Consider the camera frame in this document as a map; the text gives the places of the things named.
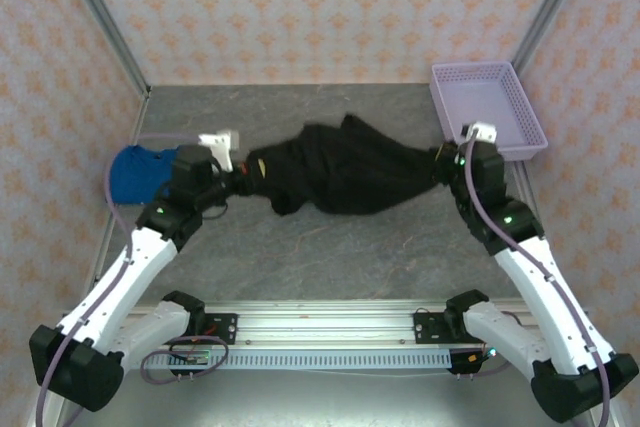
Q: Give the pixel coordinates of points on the black t-shirt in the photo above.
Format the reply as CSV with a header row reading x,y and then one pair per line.
x,y
350,172

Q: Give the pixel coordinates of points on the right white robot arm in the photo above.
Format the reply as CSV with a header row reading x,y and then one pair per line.
x,y
525,289

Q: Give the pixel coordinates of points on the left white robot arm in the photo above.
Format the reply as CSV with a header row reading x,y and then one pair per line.
x,y
150,269

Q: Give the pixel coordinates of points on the blue folded t-shirt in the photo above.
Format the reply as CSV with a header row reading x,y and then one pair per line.
x,y
135,177

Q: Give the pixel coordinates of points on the lavender plastic basket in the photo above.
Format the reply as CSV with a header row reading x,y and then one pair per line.
x,y
500,97

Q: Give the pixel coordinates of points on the right small electronics board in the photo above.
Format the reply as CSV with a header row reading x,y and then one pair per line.
x,y
482,354

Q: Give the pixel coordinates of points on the small electronics board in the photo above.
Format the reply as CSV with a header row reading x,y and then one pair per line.
x,y
482,354
192,358

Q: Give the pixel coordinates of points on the left small electronics board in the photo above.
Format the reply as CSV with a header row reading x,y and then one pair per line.
x,y
192,358

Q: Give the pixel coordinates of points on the steel sheet panel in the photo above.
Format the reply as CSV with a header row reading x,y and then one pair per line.
x,y
325,402

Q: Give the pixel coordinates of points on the right aluminium table edge rail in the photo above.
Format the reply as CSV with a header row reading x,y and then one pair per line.
x,y
522,182

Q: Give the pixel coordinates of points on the aluminium table edge rail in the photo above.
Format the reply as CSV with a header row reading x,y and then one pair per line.
x,y
522,182
132,117

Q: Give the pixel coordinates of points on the left aluminium table edge rail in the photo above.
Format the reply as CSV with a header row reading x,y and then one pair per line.
x,y
132,117

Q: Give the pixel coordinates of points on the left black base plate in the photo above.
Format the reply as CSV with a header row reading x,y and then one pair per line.
x,y
225,329

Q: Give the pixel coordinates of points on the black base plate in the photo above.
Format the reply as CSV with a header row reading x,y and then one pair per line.
x,y
427,329
225,329

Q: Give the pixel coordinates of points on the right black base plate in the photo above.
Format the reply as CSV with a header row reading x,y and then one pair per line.
x,y
427,329

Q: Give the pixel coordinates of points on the aluminium mounting rail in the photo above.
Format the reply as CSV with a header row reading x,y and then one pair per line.
x,y
325,327

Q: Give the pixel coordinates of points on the right aluminium frame post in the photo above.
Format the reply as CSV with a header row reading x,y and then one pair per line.
x,y
550,12

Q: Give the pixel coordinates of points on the aluminium frame post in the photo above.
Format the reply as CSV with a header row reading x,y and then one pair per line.
x,y
550,12
105,22

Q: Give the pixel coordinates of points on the left aluminium frame post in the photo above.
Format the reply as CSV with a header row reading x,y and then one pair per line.
x,y
105,22

